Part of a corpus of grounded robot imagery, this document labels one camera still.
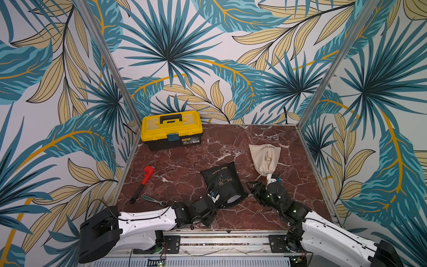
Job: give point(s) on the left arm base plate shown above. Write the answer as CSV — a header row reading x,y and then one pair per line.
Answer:
x,y
169,244

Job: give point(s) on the yellow black toolbox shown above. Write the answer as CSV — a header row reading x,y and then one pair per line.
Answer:
x,y
172,130

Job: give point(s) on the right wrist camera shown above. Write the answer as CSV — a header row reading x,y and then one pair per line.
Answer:
x,y
271,178

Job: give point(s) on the aluminium front rail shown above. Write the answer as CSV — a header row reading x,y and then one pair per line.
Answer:
x,y
212,242

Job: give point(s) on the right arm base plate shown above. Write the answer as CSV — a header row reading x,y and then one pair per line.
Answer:
x,y
284,244

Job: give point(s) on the black drawstring bag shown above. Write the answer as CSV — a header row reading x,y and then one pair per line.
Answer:
x,y
225,179

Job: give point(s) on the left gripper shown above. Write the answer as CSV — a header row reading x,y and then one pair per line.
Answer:
x,y
211,216

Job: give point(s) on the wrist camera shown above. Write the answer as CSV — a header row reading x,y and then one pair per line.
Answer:
x,y
214,195
271,178

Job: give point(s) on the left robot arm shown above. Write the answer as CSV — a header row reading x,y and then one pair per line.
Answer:
x,y
111,229

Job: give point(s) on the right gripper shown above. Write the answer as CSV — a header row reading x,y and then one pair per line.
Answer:
x,y
262,191

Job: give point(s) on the beige drawstring bag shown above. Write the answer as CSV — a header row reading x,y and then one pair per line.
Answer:
x,y
265,158

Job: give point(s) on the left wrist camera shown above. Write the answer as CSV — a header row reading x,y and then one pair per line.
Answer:
x,y
214,195

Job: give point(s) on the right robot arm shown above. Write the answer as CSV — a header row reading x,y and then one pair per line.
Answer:
x,y
309,232

